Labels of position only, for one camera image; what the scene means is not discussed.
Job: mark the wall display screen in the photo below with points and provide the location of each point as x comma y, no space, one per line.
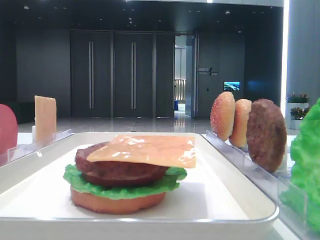
231,86

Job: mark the upright green lettuce leaf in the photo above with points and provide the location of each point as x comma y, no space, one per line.
307,160

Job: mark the brown meat patty on burger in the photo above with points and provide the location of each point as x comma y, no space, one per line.
115,173

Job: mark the white planter with flowers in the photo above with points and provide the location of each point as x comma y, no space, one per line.
297,107

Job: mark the upright brown meat patty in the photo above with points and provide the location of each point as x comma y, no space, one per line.
266,134

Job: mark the left long clear rail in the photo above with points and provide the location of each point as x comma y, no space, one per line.
22,150

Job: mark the cheese slice on burger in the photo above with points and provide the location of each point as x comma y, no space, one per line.
159,150

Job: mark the sesame bun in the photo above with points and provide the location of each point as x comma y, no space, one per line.
242,109
222,115

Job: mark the right long clear rail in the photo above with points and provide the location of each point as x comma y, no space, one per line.
289,225

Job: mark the white rectangular metal tray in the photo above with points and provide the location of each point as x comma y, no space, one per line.
214,202

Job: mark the long clear rail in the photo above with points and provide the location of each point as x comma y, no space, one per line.
22,150
289,225

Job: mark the upright cheese slice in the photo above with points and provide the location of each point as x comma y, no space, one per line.
45,117

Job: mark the dark double doors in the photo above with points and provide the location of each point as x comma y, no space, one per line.
122,74

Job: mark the green lettuce leaf on burger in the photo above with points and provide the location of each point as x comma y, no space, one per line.
167,183

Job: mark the upright red tomato slice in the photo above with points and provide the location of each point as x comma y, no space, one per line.
8,129

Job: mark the bottom bun on tray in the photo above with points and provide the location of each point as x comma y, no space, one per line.
104,205

